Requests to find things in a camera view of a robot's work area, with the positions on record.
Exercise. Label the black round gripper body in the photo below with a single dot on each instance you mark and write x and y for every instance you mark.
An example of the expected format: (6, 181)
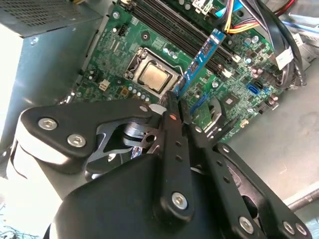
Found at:
(112, 206)

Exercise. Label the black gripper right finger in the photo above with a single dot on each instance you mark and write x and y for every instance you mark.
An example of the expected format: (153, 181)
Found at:
(224, 179)

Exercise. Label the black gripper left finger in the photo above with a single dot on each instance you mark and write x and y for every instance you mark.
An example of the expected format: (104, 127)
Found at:
(74, 122)

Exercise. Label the blue RAM stick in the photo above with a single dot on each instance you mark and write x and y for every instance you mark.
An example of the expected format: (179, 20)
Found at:
(199, 62)

